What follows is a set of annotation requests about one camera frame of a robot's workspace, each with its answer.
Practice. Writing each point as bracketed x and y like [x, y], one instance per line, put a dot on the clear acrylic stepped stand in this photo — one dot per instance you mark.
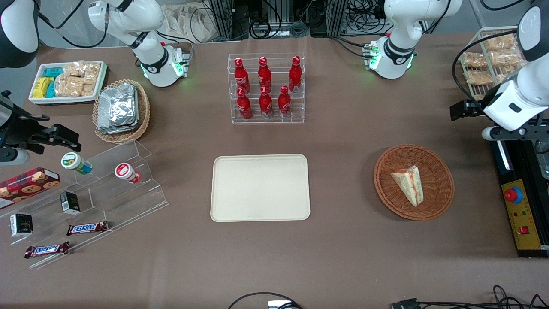
[124, 201]

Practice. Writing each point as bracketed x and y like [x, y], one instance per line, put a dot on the small black carton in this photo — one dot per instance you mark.
[21, 225]
[70, 202]

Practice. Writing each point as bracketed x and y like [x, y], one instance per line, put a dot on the silver foil pack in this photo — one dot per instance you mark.
[116, 107]

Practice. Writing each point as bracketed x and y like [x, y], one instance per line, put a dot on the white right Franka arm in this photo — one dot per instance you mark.
[154, 64]

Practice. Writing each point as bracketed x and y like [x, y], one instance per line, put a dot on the beige rectangular tray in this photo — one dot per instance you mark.
[259, 189]

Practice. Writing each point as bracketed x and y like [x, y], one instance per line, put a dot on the red plaid cookie box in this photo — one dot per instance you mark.
[25, 185]

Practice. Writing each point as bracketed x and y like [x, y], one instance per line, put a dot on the beige cloth bag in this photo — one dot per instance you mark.
[188, 23]

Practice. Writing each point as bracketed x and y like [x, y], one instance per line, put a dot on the red-lid cup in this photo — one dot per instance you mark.
[125, 171]

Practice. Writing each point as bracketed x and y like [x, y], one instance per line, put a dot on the green-lid cup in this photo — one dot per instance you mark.
[73, 162]

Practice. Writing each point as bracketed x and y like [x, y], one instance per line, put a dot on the white rectangular snack tray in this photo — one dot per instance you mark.
[64, 100]

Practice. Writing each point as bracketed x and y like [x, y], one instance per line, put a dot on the clear bag of crackers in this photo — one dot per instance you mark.
[68, 86]
[478, 77]
[88, 90]
[499, 43]
[474, 60]
[92, 72]
[505, 58]
[505, 76]
[73, 69]

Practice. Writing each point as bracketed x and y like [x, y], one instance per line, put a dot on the yellow snack pack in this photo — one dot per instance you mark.
[42, 87]

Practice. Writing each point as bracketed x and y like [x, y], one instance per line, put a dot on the Snickers bar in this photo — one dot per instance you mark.
[87, 228]
[47, 249]

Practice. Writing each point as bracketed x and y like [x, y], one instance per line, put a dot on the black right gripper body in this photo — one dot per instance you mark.
[22, 130]

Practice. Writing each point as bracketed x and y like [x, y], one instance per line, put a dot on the teal snack pack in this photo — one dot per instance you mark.
[51, 89]
[54, 72]

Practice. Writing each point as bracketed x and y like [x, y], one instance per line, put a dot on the clear acrylic bottle rack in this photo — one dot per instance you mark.
[274, 121]

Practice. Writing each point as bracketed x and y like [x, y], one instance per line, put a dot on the white connector block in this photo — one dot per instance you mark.
[281, 304]

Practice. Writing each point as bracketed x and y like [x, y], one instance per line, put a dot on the black yellow control box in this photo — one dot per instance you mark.
[521, 231]

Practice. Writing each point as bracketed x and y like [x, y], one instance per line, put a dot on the aluminium frame post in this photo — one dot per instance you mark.
[336, 17]
[223, 19]

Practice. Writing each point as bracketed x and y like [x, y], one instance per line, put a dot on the red cola bottle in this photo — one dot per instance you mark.
[241, 75]
[244, 107]
[264, 74]
[295, 74]
[266, 105]
[284, 104]

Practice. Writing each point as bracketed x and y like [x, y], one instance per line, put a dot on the triangular sandwich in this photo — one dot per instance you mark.
[409, 185]

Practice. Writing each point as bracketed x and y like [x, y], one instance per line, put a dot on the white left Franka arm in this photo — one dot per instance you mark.
[394, 47]

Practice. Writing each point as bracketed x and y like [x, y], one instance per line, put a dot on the clear plastic container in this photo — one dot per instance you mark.
[544, 165]

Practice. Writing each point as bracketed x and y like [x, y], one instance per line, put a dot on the red emergency stop button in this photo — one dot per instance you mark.
[513, 195]

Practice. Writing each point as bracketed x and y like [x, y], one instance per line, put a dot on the light tan wicker basket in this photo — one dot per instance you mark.
[143, 111]

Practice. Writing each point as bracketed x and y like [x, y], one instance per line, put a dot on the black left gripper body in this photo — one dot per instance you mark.
[477, 107]

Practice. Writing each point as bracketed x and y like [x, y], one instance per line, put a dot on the brown round wicker basket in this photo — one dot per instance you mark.
[433, 159]

